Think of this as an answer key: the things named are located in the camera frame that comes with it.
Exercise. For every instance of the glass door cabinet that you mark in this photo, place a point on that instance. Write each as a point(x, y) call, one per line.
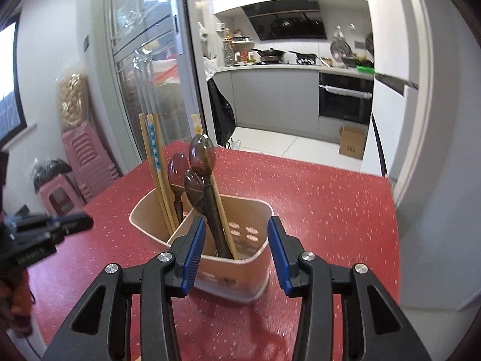
point(158, 82)

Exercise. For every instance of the round metal mesh strainer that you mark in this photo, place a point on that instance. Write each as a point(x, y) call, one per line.
point(340, 49)

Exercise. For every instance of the seasoning rack with bottles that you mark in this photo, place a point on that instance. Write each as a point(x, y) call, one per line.
point(236, 52)

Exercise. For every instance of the black range hood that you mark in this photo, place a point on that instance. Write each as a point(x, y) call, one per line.
point(289, 22)

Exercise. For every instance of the clear bag of nuts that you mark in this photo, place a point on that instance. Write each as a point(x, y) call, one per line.
point(73, 99)

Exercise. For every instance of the single pink stool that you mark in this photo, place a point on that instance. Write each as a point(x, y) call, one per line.
point(56, 199)

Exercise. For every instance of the beige plastic utensil holder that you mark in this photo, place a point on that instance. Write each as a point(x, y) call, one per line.
point(233, 282)

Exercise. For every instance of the clear plastic bag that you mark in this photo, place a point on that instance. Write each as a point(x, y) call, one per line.
point(235, 143)

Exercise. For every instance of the black built-in oven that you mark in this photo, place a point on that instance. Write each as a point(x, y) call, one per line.
point(344, 105)

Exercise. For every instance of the black wok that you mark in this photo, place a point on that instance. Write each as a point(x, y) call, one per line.
point(270, 52)

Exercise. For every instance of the black trash bag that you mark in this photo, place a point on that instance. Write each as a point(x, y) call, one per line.
point(220, 116)

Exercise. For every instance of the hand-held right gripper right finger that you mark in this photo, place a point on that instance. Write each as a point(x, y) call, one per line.
point(280, 259)

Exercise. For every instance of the dark framed window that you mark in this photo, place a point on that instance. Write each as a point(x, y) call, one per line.
point(9, 82)

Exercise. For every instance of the grey kitchen cabinets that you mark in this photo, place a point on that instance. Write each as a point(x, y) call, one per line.
point(270, 97)

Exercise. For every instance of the black gas stove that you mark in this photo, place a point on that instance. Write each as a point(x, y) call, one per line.
point(306, 60)

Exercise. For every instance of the stack of pink stools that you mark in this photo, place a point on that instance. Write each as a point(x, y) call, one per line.
point(86, 150)

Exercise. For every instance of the green cutting board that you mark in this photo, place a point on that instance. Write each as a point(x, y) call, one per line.
point(366, 69)

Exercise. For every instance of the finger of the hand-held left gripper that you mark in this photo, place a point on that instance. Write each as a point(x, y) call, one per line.
point(75, 222)
point(41, 237)

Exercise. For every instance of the white plastic bag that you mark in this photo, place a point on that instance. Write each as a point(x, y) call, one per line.
point(209, 68)

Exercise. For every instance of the wooden chopstick blue pattern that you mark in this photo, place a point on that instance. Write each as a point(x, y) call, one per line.
point(153, 146)

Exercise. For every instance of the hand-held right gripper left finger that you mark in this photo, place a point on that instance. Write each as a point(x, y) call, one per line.
point(193, 255)

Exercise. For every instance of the brown translucent spoon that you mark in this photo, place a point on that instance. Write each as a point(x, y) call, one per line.
point(177, 171)
point(193, 191)
point(203, 154)

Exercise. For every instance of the cardboard box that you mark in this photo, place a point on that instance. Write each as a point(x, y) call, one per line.
point(353, 144)

